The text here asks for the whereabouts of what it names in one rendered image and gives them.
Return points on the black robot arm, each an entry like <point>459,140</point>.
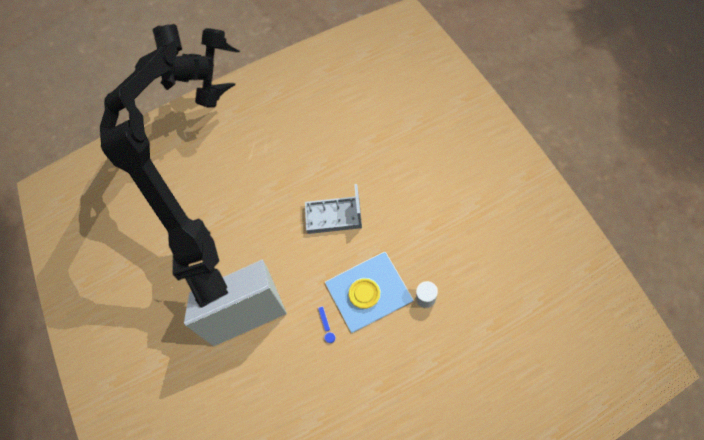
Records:
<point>127,147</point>

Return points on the pale grey cylinder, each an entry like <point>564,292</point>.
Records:
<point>426,294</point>

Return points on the grey dish rack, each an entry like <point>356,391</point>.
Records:
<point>333,214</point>

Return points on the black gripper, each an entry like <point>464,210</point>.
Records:
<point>202,68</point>

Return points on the yellow plate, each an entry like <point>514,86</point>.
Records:
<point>364,293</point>

